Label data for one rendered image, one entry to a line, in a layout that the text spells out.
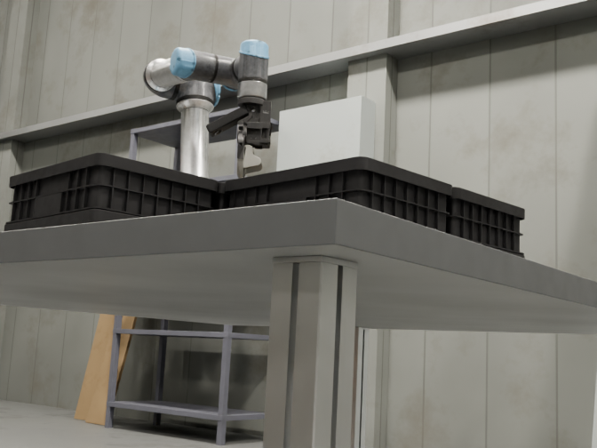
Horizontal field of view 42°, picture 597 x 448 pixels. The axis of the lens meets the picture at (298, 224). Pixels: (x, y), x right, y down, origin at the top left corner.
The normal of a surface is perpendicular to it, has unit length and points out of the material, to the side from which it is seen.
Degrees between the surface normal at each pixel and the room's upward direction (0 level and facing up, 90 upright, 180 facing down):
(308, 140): 90
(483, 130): 90
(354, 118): 90
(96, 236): 90
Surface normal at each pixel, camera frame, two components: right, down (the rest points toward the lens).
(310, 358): -0.62, -0.16
